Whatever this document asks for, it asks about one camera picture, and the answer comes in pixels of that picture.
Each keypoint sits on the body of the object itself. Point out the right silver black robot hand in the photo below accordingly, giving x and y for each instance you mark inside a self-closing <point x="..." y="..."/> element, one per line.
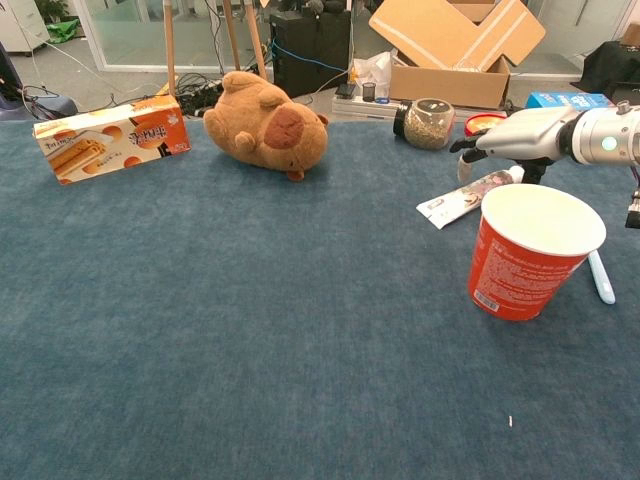
<point x="530" y="132"/>

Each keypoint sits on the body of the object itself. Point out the white printed toothpaste tube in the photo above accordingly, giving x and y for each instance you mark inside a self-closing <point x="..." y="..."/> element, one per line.
<point x="450" y="205"/>

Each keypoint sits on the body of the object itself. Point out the light blue toothbrush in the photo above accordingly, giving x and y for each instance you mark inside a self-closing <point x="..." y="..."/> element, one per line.
<point x="601" y="280"/>

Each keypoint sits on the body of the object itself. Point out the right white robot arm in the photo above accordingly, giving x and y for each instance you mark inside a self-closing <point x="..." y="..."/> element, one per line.
<point x="607" y="135"/>

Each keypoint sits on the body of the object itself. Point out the blue cookie box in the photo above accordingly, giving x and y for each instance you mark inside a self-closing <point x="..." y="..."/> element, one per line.
<point x="565" y="99"/>

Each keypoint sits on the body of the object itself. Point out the red round plastic lid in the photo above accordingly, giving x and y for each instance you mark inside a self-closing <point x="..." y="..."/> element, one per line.
<point x="482" y="122"/>

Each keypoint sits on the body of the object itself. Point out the glass jar black lid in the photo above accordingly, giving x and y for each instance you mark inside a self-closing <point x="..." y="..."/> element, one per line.
<point x="427" y="127"/>

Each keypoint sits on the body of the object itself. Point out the black cloth bag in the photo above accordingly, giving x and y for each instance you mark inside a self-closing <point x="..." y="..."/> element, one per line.
<point x="612" y="70"/>

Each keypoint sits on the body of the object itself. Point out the brown cardboard box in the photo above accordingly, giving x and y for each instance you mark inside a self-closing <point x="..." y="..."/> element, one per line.
<point x="450" y="65"/>

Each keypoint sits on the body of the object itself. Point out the red paper cup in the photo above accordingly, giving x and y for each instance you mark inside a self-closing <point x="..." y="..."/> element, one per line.
<point x="520" y="275"/>

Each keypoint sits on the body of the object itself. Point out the black mesh pen cup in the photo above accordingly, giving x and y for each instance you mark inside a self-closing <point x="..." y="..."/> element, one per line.
<point x="369" y="92"/>

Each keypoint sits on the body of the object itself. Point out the white plastic bag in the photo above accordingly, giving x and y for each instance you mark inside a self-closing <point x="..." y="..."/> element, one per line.
<point x="372" y="67"/>

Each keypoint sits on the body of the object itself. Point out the black computer tower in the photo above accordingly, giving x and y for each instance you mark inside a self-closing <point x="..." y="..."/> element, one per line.
<point x="310" y="50"/>

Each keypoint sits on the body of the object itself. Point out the brown capybara plush toy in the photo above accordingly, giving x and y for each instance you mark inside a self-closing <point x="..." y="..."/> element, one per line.
<point x="265" y="125"/>

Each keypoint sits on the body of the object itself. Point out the blue table mat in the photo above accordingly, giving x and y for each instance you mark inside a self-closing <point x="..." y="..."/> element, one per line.
<point x="250" y="325"/>

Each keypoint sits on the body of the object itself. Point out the wooden tripod stand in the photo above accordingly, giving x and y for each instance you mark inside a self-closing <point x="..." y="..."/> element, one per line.
<point x="170" y="50"/>

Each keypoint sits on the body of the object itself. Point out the orange white biscuit box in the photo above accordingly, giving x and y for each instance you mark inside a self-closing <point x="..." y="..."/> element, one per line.
<point x="110" y="142"/>

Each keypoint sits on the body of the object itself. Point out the green bag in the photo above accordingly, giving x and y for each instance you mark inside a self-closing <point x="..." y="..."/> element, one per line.
<point x="64" y="30"/>

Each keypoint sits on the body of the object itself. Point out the white cabinet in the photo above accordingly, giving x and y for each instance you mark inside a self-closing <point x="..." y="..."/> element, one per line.
<point x="20" y="25"/>

